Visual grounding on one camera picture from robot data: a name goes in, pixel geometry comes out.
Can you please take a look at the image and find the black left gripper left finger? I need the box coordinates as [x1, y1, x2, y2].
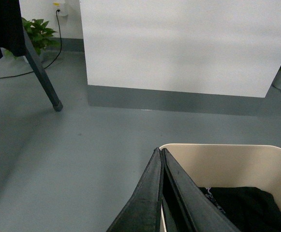
[107, 148, 164, 232]

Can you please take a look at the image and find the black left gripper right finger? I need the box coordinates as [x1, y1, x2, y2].
[162, 148, 238, 232]

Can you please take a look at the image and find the beige plastic laundry hamper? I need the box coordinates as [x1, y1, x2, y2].
[159, 143, 281, 232]

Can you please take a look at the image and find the black printed t-shirt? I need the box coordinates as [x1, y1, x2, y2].
[199, 187, 281, 232]

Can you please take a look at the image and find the dark grey rack leg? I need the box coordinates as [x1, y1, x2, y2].
[23, 27, 63, 112]

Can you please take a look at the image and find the left potted green plant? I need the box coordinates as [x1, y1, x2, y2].
[4, 17, 61, 61]

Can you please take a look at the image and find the black hanging garment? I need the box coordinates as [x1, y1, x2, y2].
[0, 0, 26, 59]

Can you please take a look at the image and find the black power cable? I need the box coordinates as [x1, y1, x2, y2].
[0, 9, 63, 83]

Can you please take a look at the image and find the white wall socket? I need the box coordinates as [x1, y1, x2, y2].
[53, 0, 68, 17]

